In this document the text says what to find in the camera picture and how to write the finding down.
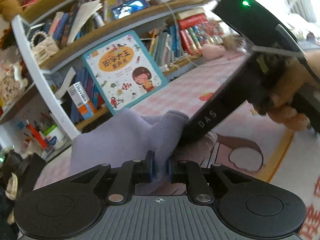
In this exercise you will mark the white green-lid jar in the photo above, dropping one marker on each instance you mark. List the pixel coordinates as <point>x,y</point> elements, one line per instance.
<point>55,137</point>

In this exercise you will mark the white power adapter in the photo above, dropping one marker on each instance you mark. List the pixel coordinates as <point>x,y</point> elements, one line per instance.
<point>164,68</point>

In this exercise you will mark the white quilted pearl handbag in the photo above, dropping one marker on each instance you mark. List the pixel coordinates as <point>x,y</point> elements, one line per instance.
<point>45,49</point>

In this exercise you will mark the purple and pink knit sweater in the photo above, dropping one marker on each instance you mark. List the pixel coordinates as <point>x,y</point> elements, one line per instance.
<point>128,136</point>

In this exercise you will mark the pink plush toy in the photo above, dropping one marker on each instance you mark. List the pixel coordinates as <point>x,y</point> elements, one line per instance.
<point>211,52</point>

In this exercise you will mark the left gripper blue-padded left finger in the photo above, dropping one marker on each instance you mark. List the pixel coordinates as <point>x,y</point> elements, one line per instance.
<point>125,178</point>

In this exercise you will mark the pink checkered table mat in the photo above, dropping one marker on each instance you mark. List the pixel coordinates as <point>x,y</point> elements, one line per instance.
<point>243,207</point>

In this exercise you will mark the white shelf frame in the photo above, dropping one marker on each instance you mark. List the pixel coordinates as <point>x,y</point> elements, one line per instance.
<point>39,78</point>

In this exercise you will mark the white usmile box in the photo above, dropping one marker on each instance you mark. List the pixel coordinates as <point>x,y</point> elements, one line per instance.
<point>82,100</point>

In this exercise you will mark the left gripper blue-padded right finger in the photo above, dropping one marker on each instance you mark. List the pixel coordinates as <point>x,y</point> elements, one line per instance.
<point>190,174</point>

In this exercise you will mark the colourful paper flower bouquet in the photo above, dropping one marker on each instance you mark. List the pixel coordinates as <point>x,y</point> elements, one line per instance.
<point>211,31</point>

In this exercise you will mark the smartphone on shelf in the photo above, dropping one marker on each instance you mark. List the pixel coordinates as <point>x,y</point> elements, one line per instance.
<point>129,8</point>

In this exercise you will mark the person's right hand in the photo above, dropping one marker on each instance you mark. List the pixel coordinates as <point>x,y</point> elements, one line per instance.
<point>278,109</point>

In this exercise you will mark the teal children's sound book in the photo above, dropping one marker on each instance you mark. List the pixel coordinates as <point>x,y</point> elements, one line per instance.
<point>123,71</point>

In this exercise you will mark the row of leaning books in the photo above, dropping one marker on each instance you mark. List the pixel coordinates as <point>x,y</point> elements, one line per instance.
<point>165,46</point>

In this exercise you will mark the red dictionary books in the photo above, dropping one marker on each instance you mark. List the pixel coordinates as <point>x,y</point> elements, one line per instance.
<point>191,40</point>

